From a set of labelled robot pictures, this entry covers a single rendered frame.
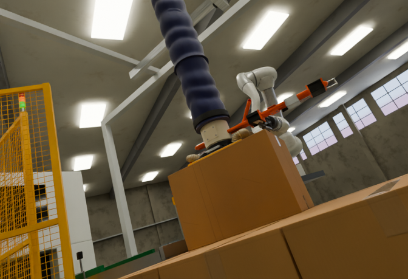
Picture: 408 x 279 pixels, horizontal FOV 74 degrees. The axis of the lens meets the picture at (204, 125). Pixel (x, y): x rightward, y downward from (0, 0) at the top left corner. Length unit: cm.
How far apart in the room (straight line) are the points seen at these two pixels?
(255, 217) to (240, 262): 64
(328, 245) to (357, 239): 5
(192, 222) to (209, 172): 27
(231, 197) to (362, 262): 85
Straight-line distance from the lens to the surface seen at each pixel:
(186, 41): 183
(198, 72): 170
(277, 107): 150
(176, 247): 157
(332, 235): 60
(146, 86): 472
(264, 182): 130
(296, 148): 225
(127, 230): 495
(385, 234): 59
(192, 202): 146
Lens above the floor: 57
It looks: 22 degrees up
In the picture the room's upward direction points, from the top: 20 degrees counter-clockwise
